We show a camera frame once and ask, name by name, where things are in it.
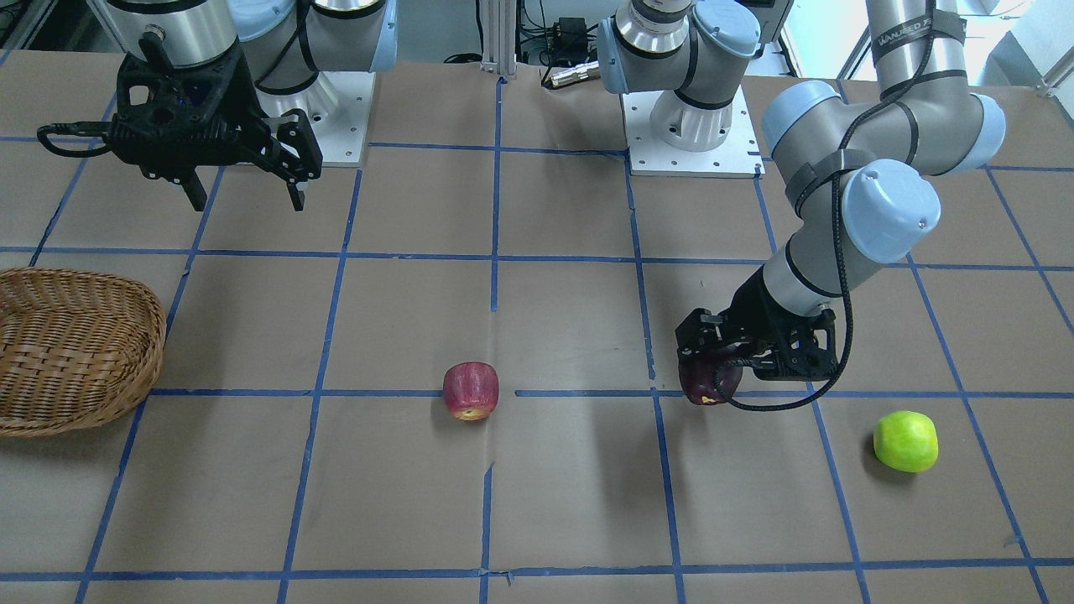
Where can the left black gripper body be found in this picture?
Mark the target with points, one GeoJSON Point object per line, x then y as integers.
{"type": "Point", "coordinates": [759, 304]}

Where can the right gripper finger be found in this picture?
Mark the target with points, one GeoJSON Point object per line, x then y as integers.
{"type": "Point", "coordinates": [287, 148]}
{"type": "Point", "coordinates": [192, 186]}

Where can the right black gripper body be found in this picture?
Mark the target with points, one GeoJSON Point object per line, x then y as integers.
{"type": "Point", "coordinates": [241, 99]}

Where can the dark red apple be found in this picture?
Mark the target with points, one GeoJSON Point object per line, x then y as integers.
{"type": "Point", "coordinates": [700, 375]}

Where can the green apple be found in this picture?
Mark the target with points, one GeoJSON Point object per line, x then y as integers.
{"type": "Point", "coordinates": [906, 440]}

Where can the red striped apple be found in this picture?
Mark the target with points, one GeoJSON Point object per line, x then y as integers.
{"type": "Point", "coordinates": [471, 390]}

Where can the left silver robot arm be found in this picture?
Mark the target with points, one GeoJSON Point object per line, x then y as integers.
{"type": "Point", "coordinates": [855, 174]}

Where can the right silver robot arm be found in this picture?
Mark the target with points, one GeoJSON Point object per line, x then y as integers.
{"type": "Point", "coordinates": [286, 43]}

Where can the wicker basket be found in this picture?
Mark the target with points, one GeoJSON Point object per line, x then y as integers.
{"type": "Point", "coordinates": [78, 349]}

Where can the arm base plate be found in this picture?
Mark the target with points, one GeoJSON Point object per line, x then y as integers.
{"type": "Point", "coordinates": [667, 138]}
{"type": "Point", "coordinates": [339, 106]}

